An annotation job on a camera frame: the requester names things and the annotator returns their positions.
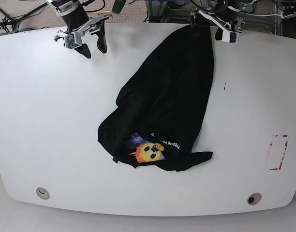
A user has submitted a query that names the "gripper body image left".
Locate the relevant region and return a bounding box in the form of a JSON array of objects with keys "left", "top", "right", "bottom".
[{"left": 54, "top": 11, "right": 112, "bottom": 41}]

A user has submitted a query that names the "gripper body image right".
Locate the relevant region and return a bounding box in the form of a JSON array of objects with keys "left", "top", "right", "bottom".
[{"left": 191, "top": 9, "right": 244, "bottom": 33}]

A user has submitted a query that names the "black printed T-shirt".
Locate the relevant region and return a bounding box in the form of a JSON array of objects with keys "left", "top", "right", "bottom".
[{"left": 98, "top": 25, "right": 214, "bottom": 172}]

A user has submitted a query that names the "black cylinder on floor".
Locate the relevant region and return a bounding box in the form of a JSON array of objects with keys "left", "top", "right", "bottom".
[{"left": 112, "top": 0, "right": 126, "bottom": 14}]

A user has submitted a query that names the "white power strip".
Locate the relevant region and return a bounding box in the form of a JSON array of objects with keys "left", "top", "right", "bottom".
[{"left": 281, "top": 5, "right": 296, "bottom": 19}]

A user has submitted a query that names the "black tripod stand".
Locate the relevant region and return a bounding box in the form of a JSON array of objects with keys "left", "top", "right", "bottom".
[{"left": 0, "top": 0, "right": 50, "bottom": 34}]

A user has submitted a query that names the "red tape rectangle marking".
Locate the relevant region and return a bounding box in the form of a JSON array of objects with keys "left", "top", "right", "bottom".
[{"left": 267, "top": 135, "right": 289, "bottom": 171}]

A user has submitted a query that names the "white cable on floor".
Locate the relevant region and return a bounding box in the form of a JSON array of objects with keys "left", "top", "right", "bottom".
[{"left": 244, "top": 13, "right": 283, "bottom": 17}]

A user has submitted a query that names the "aluminium frame base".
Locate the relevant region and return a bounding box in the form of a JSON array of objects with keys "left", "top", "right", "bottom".
[{"left": 145, "top": 0, "right": 169, "bottom": 23}]

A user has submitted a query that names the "left table cable grommet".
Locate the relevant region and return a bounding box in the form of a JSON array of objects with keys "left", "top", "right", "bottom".
[{"left": 36, "top": 188, "right": 50, "bottom": 200}]

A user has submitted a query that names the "table cable grommet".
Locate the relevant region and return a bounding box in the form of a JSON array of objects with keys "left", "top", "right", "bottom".
[
  {"left": 247, "top": 193, "right": 262, "bottom": 205},
  {"left": 36, "top": 188, "right": 50, "bottom": 200}
]

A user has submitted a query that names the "right table cable grommet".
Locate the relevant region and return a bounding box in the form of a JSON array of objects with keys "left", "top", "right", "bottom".
[{"left": 247, "top": 193, "right": 262, "bottom": 205}]

